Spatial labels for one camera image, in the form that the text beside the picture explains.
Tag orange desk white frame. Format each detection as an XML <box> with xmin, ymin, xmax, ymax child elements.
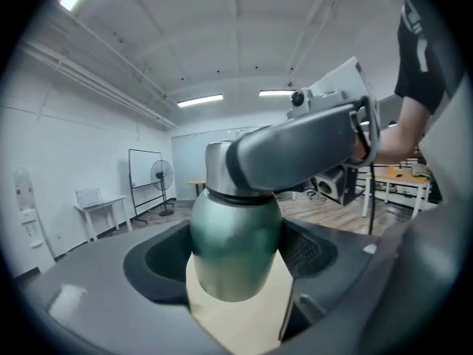
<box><xmin>354</xmin><ymin>168</ymin><xmax>433</xmax><ymax>217</ymax></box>

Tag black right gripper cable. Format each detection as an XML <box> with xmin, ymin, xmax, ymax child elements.
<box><xmin>367</xmin><ymin>163</ymin><xmax>377</xmax><ymax>236</ymax></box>

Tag grey fisheye camera box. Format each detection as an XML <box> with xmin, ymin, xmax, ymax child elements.
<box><xmin>313</xmin><ymin>165</ymin><xmax>359</xmax><ymax>207</ymax></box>

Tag person's right forearm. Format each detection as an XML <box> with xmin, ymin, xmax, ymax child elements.
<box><xmin>369</xmin><ymin>94</ymin><xmax>433</xmax><ymax>166</ymax></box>

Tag small white desk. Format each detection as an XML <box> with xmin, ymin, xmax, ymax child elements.
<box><xmin>72</xmin><ymin>194</ymin><xmax>133</xmax><ymax>242</ymax></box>

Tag whiteboard on black stand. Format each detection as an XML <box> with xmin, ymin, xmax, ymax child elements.
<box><xmin>128</xmin><ymin>148</ymin><xmax>167</xmax><ymax>223</ymax></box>

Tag white ceiling pipe run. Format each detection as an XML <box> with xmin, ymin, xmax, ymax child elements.
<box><xmin>21</xmin><ymin>38</ymin><xmax>178</xmax><ymax>129</ymax></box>

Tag round orange table black legs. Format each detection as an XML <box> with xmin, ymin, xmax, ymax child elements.
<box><xmin>187</xmin><ymin>178</ymin><xmax>208</xmax><ymax>199</ymax></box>

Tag silver metal bottle cap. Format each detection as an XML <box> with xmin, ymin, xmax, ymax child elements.
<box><xmin>205</xmin><ymin>141</ymin><xmax>274</xmax><ymax>199</ymax></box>

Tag black standing fan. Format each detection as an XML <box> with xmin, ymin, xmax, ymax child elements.
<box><xmin>149</xmin><ymin>160</ymin><xmax>175</xmax><ymax>217</ymax></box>

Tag small metal bottle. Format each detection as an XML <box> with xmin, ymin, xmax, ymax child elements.
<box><xmin>188</xmin><ymin>189</ymin><xmax>284</xmax><ymax>302</ymax></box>

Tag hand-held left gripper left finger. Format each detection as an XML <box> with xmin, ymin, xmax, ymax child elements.
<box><xmin>14</xmin><ymin>218</ymin><xmax>237</xmax><ymax>355</ymax></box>

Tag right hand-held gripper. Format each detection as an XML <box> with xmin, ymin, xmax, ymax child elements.
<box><xmin>224</xmin><ymin>55</ymin><xmax>381</xmax><ymax>192</ymax></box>

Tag white box appliance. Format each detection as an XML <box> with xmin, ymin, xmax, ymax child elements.
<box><xmin>75</xmin><ymin>187</ymin><xmax>103</xmax><ymax>209</ymax></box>

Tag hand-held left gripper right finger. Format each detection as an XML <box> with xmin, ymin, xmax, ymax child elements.
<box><xmin>273</xmin><ymin>75</ymin><xmax>473</xmax><ymax>355</ymax></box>

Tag white water dispenser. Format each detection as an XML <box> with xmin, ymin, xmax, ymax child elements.
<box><xmin>13</xmin><ymin>166</ymin><xmax>52</xmax><ymax>251</ymax></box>

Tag person's right hand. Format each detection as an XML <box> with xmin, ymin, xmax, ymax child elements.
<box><xmin>352</xmin><ymin>135</ymin><xmax>370</xmax><ymax>161</ymax></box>

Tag person's black shirt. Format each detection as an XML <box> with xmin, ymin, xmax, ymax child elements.
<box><xmin>394</xmin><ymin>0</ymin><xmax>466</xmax><ymax>116</ymax></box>

